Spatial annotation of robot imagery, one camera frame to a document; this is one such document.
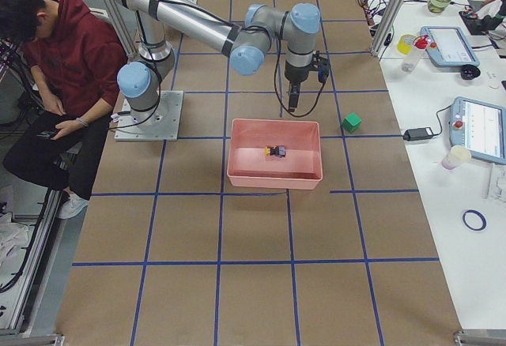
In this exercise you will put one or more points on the person in red hoodie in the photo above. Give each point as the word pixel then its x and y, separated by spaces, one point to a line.
pixel 74 58

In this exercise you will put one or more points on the squeeze bottle red cap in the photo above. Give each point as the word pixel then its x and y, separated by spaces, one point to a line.
pixel 416 52

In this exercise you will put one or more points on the teach pendant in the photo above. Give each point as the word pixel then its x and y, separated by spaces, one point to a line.
pixel 452 48
pixel 479 127

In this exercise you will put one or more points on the small black power brick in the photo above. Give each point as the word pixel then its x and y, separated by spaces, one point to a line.
pixel 418 134

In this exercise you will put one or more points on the teach pendant far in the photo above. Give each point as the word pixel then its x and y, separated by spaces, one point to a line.
pixel 452 48

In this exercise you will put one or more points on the aluminium frame post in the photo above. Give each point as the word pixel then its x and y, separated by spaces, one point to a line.
pixel 385 25

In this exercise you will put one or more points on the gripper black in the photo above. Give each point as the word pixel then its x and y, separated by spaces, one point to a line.
pixel 295 74

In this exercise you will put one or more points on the pink plastic bin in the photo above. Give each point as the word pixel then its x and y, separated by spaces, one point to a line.
pixel 248 166

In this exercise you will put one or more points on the teach pendant near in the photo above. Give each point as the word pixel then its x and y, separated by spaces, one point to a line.
pixel 479 127

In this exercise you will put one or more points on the black round bowl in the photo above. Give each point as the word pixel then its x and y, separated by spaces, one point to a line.
pixel 469 72

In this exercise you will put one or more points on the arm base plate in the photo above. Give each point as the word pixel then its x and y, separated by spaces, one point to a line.
pixel 160 123

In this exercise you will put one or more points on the yellow tape roll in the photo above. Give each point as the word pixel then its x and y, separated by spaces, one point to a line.
pixel 406 43

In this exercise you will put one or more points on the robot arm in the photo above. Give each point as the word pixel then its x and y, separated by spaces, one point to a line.
pixel 246 46

